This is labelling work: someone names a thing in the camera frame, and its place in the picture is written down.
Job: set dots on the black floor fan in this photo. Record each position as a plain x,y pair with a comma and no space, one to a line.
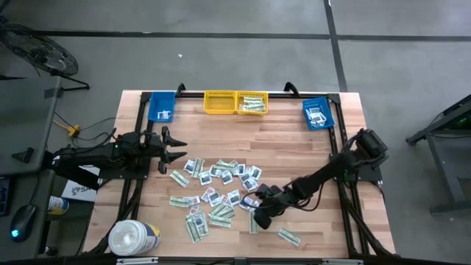
40,51

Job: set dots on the black keyboard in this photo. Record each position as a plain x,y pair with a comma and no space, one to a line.
3,195

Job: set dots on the black computer mouse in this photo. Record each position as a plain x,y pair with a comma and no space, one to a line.
23,222

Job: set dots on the blue plastic basket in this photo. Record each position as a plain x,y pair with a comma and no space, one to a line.
329,123
162,101

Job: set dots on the white and yellow can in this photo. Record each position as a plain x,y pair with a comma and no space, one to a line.
58,205

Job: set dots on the grey side desk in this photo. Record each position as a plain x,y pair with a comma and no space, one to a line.
22,110

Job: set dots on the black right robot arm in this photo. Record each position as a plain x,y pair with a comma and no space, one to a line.
331,173

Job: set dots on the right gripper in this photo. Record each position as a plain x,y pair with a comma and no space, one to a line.
274,202

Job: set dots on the green striped bandage packet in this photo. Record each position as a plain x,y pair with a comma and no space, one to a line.
252,225
289,236
222,210
262,108
191,232
220,221
178,201
252,99
198,167
179,178
225,165
246,109
204,229
254,105

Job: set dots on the computer case with green lights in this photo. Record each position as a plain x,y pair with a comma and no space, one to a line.
463,121

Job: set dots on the black metal equipment cart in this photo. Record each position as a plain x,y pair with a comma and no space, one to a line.
430,128

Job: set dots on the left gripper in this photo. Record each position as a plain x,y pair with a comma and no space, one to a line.
162,147

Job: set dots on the white antiseptic towelette packet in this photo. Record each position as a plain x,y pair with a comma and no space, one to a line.
215,170
194,209
315,123
227,177
205,177
239,169
198,220
215,199
255,172
244,177
208,194
246,203
165,115
233,196
313,112
321,117
193,200
251,184
189,166

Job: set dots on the white printed cardboard box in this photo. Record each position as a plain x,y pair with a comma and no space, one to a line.
79,189

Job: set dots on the silver metal bracket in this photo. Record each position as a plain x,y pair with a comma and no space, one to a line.
137,261
342,261

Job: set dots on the red label ointment packet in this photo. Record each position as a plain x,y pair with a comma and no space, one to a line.
224,199

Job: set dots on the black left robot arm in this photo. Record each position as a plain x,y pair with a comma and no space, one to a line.
92,156

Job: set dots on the white wipes canister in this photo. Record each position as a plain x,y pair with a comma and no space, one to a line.
132,237

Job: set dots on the yellow plastic basket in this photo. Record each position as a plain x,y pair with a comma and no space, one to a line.
239,95
219,102

